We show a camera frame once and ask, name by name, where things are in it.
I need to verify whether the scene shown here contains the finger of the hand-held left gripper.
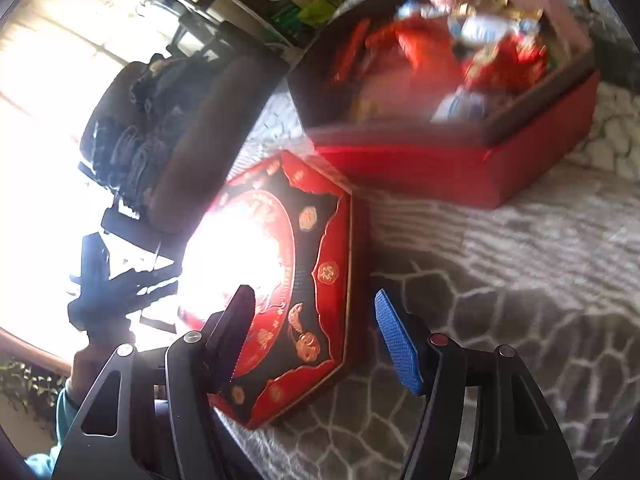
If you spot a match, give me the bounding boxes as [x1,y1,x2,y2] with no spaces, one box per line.
[125,267,179,306]

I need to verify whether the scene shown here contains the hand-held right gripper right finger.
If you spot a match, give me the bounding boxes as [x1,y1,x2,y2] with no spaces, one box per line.
[374,289,581,480]

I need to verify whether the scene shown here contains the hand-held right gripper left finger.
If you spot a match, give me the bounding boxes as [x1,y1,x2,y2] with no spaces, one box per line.
[52,285,258,480]

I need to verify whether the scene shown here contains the red ornate hexagonal box lid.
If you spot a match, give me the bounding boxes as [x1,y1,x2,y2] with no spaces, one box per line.
[177,150,371,431]

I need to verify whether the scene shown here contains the red hexagonal gift box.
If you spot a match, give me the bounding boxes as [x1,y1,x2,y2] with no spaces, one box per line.
[287,0,601,211]

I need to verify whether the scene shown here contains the blue and white candy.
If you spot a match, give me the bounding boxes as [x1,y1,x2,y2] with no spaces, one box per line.
[431,87,493,123]

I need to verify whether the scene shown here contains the large orange-red snack packet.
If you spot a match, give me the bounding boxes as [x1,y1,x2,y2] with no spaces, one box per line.
[330,16,401,86]

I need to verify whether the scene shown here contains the orange snack bag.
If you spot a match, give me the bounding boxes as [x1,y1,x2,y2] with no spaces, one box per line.
[392,14,468,93]

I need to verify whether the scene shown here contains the red snack packet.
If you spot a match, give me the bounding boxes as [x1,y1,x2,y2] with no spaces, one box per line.
[460,32,548,93]

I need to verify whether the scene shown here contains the person's left forearm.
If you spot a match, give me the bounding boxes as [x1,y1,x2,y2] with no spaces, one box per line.
[25,387,82,478]

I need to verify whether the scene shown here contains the person's left hand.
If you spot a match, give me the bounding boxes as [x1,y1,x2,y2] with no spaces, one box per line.
[65,325,138,401]

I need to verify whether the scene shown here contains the green plant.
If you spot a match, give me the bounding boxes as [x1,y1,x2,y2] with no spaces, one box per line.
[0,357,66,418]

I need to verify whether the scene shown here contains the grey patterned blanket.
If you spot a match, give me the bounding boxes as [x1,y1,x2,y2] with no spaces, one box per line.
[215,0,640,480]

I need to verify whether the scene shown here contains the brown massage chair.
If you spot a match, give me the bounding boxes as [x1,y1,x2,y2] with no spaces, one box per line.
[79,25,292,235]

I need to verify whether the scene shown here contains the gold wrapped candy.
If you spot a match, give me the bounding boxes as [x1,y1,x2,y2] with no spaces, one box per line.
[452,0,543,23]

